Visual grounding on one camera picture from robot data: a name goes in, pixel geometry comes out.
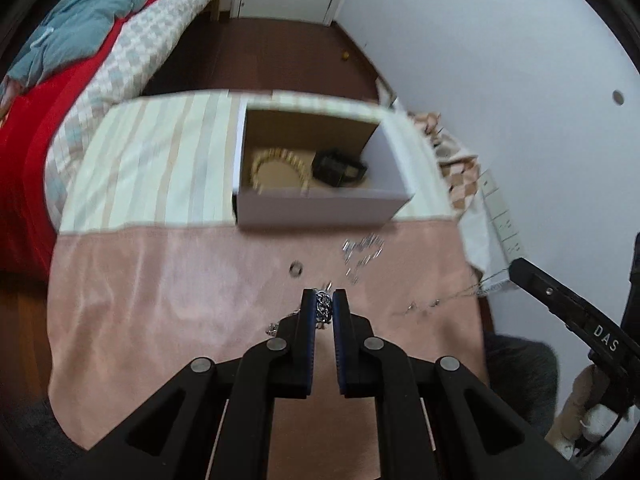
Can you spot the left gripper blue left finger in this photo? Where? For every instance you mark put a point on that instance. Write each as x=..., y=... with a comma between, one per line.
x=305, y=335

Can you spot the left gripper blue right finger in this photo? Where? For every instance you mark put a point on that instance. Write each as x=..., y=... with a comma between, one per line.
x=346, y=347

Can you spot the white power strip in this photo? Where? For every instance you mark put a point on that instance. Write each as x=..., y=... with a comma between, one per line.
x=501, y=218

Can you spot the pink striped table cloth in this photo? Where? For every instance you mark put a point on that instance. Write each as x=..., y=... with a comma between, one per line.
x=150, y=272

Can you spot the black smart band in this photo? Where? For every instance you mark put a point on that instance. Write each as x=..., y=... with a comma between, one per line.
x=336, y=169

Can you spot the open white cardboard box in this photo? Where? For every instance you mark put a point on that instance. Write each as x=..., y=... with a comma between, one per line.
x=299, y=168

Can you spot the brown checkered cloth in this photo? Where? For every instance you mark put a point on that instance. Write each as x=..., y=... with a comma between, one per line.
x=459, y=167

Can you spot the red bed cover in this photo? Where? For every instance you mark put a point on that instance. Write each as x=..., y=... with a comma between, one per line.
x=47, y=129

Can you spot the bed with checkered mattress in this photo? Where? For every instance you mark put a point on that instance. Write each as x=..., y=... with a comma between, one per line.
x=83, y=58

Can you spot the teal blue blanket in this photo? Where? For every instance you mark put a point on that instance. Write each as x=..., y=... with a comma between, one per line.
x=71, y=31

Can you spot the round wall hole cover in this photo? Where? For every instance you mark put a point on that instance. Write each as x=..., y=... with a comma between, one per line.
x=618, y=97

